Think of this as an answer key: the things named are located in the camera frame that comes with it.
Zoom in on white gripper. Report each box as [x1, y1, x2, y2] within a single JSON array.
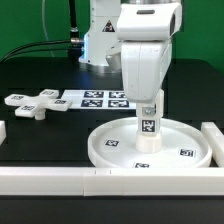
[[121, 41, 172, 117]]

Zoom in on white left fence bar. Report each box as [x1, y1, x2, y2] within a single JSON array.
[[0, 121, 6, 145]]

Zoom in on white right fence bar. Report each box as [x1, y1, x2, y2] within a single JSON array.
[[201, 122, 224, 168]]

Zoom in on white round table top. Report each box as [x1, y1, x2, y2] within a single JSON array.
[[88, 117, 212, 168]]

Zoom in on white front fence bar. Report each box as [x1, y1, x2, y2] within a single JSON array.
[[0, 167, 224, 196]]

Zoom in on white marker sheet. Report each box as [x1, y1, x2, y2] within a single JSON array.
[[62, 90, 136, 110]]

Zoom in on black vertical cable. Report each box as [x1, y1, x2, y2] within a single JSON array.
[[67, 0, 81, 42]]

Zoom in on black cable pair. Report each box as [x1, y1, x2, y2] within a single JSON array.
[[0, 37, 84, 64]]

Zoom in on white cross-shaped table base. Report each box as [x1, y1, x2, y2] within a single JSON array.
[[4, 89, 72, 120]]

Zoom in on white fence bar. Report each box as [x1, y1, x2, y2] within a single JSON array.
[[0, 167, 224, 196], [0, 121, 6, 145], [201, 122, 224, 168]]

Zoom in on white thin cable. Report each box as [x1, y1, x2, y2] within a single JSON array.
[[41, 0, 55, 58]]

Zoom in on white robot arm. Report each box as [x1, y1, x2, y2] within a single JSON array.
[[79, 0, 182, 117]]

